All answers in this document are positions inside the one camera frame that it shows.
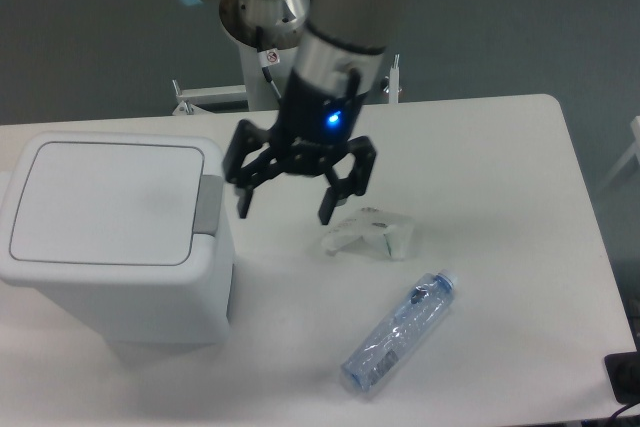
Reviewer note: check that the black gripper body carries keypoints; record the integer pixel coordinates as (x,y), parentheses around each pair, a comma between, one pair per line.
(313,130)

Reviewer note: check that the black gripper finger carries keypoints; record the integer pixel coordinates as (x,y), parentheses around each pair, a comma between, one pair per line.
(355,183)
(254,156)

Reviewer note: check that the white push-button trash can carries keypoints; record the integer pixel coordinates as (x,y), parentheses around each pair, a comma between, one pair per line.
(126,232)

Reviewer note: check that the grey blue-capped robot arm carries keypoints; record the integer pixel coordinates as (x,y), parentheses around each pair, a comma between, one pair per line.
(340,45)

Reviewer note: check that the crumpled white plastic wrapper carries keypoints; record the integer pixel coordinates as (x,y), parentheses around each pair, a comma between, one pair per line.
(387,233)

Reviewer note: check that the clear plastic water bottle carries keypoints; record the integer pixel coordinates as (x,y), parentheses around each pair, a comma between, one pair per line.
(401,331)

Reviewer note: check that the white furniture piece at right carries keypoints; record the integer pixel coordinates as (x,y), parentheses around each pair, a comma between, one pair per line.
(628,162)

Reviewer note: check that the black device at edge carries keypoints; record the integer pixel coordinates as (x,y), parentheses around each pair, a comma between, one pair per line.
(623,373)

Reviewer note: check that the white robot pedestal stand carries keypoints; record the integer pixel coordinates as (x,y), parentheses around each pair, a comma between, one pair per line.
(260,82)

